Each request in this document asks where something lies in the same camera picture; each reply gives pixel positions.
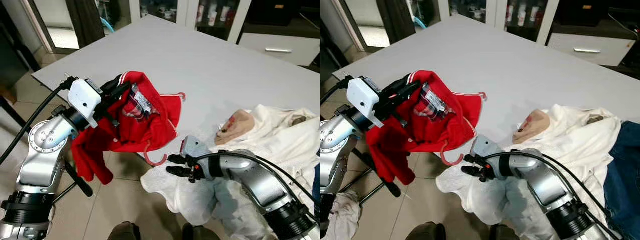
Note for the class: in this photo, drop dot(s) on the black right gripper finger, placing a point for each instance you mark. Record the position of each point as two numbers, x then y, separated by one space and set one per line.
178 171
473 159
178 159
472 171

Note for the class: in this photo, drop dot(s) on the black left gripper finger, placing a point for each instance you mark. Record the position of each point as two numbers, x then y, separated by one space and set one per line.
407 93
120 93
114 84
400 84

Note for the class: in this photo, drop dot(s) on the red plastic hanger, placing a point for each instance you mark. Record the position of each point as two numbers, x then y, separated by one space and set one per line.
155 162
451 162

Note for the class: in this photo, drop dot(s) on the red polo shirt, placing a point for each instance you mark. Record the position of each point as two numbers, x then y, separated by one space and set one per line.
135 135
430 135

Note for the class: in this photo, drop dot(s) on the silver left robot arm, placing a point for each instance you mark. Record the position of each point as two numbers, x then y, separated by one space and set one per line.
42 150
332 150

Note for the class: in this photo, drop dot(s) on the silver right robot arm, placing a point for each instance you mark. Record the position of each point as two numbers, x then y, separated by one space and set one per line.
260 185
545 185

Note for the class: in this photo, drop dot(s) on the crumpled white shirt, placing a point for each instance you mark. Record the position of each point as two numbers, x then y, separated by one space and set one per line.
190 190
480 195

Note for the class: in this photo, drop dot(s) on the grey curtain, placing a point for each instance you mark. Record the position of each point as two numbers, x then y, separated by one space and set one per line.
86 22
397 20

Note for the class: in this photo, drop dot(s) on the grey right robot foot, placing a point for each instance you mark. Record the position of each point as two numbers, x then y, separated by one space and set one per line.
197 234
502 234

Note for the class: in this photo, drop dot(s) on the white table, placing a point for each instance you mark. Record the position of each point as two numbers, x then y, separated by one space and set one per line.
500 65
200 65

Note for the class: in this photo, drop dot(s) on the white glass-door cabinet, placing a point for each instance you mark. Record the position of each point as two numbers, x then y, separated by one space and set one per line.
497 12
187 12

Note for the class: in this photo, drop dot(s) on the white low drawer unit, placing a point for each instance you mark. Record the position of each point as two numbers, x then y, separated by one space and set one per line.
590 47
280 47

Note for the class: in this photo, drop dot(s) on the tall black speaker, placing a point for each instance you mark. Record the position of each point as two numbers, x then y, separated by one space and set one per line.
272 11
582 11

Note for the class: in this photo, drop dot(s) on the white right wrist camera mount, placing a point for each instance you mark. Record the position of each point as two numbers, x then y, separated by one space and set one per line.
482 146
192 147

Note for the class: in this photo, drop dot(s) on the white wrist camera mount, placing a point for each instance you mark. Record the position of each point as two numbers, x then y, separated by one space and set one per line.
84 100
482 146
192 147
362 99

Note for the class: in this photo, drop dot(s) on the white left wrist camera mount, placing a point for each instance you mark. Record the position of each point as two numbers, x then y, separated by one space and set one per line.
362 99
84 100

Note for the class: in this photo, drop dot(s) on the silver door frame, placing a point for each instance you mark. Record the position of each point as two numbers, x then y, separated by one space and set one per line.
37 27
350 25

